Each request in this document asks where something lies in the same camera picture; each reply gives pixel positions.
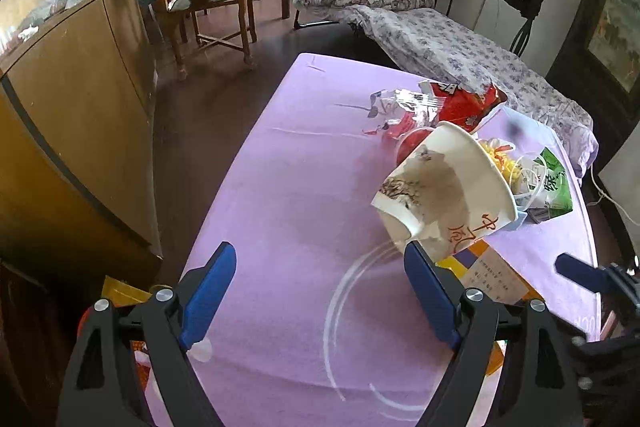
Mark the yellow crinkled wrapper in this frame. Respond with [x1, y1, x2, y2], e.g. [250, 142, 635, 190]
[480, 138, 521, 188]

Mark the bed with floral sheet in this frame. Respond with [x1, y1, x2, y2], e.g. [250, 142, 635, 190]
[295, 4, 598, 178]

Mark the clear plastic wrapper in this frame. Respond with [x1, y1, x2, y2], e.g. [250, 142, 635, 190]
[367, 87, 441, 138]

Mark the red plastic cup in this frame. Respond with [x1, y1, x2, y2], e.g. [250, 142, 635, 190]
[382, 117, 436, 165]

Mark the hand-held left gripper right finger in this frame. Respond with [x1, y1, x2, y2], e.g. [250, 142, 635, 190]
[403, 241, 586, 427]

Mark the wooden cabinet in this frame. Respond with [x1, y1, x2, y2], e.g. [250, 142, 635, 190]
[0, 0, 165, 268]

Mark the small white paper scrap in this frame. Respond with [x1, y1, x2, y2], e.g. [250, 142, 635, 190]
[187, 339, 213, 363]

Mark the green packet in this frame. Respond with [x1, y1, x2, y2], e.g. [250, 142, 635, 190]
[525, 147, 575, 223]

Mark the yellow printed paper box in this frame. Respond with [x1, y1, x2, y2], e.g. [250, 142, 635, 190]
[437, 239, 546, 375]

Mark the white printed paper bowl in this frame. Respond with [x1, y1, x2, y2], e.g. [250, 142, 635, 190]
[371, 121, 518, 260]

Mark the framed painting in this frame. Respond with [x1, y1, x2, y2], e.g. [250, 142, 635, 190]
[585, 0, 640, 92]

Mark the clear round plastic lid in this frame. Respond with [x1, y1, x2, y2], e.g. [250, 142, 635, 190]
[324, 239, 451, 423]

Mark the red snack bag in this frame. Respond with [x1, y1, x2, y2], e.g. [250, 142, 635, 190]
[417, 79, 508, 135]

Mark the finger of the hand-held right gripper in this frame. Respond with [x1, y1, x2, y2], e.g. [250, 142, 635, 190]
[555, 253, 609, 292]

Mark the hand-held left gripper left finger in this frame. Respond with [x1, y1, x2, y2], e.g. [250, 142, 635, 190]
[55, 241, 237, 427]

